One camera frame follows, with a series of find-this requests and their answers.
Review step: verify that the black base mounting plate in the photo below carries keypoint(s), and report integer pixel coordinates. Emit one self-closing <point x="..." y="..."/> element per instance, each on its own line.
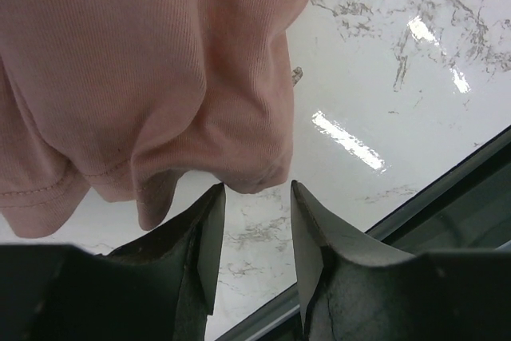
<point x="456" y="286"/>

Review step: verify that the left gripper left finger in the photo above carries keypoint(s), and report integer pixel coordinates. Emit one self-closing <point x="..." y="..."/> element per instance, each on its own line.
<point x="177" y="265"/>

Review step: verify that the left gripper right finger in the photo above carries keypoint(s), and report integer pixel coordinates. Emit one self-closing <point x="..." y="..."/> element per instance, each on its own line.
<point x="327" y="251"/>

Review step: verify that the pink t shirt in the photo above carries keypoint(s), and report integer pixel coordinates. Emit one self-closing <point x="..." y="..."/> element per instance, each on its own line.
<point x="125" y="96"/>

